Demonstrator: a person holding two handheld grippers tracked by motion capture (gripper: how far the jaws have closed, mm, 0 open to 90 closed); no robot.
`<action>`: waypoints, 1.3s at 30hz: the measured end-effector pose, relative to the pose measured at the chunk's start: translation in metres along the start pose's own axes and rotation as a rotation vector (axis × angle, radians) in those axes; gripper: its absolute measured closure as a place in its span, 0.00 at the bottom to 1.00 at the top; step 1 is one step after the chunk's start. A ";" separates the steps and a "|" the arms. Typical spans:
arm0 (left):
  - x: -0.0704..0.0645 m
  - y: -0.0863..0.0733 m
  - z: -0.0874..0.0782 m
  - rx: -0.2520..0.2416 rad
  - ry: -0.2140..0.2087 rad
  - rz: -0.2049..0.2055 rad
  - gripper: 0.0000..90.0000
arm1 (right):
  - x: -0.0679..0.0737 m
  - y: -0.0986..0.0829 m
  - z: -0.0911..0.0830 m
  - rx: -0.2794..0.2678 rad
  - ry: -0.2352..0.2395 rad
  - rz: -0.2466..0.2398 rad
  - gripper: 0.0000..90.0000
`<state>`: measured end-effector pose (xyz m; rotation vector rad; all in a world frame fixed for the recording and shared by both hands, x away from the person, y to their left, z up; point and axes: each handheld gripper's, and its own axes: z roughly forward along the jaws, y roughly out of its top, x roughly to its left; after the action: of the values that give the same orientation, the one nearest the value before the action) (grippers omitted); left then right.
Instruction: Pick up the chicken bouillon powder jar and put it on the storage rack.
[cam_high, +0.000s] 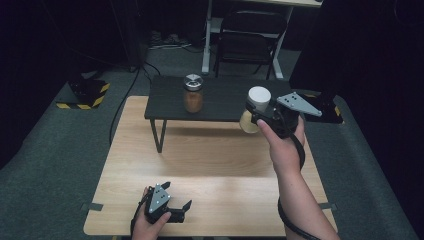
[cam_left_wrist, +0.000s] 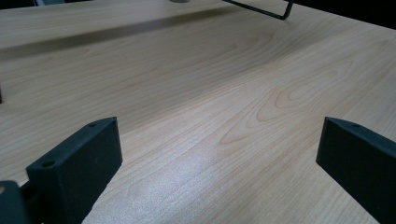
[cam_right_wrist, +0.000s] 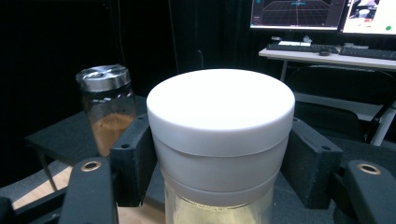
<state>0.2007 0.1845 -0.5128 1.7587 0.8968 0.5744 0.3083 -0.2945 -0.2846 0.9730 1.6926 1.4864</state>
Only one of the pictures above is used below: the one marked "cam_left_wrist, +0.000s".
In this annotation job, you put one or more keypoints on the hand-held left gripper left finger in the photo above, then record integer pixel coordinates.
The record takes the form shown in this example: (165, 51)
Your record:
(74, 174)

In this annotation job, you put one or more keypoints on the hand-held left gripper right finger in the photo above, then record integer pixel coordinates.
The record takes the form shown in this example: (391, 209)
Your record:
(361, 165)

